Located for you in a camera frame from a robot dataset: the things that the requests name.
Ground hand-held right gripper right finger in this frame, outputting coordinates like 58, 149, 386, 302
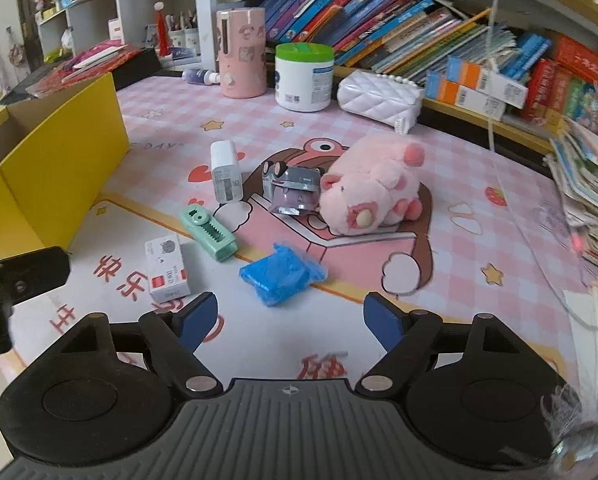
355, 292, 525, 396

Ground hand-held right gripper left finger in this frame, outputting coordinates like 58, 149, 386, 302
54, 291, 222, 396

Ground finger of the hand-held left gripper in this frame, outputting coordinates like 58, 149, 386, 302
0, 246, 72, 307

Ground small white red box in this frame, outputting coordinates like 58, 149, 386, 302
145, 234, 194, 303

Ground yellow cardboard box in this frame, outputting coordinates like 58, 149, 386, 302
0, 72, 130, 261

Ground blue plastic packet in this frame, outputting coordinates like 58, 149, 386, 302
239, 243, 327, 307

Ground pink pig plush toy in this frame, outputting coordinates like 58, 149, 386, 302
319, 134, 427, 236

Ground white charger block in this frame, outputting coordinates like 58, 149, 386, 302
210, 141, 245, 206

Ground grey purple toy car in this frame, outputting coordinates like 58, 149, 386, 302
261, 162, 325, 217

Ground red paper sheets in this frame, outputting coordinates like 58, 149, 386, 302
26, 42, 144, 98

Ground black electronic keyboard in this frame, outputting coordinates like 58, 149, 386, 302
0, 47, 162, 111

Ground white quilted purse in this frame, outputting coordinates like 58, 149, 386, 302
336, 70, 425, 133

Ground grey fuzzy charm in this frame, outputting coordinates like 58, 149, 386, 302
539, 385, 598, 467

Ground orange blue carton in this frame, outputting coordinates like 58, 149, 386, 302
424, 70, 507, 121
446, 55, 530, 109

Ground small blue bottle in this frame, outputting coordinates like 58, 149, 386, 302
181, 67, 222, 87

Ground stack of magazines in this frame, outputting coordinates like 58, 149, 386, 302
544, 120, 598, 271

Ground white jar green lid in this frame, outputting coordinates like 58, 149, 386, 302
274, 42, 336, 112

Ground red white hanging ornament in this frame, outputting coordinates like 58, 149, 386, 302
154, 2, 172, 58

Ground pink cylindrical humidifier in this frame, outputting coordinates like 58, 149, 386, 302
216, 7, 267, 98

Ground white shelf unit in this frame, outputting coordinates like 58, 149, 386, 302
34, 0, 205, 68

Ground red boxed book set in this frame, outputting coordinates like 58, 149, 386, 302
522, 35, 598, 146

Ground wooden bookshelf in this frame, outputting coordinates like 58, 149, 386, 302
194, 0, 598, 156

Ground white cable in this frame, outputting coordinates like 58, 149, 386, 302
484, 0, 598, 331

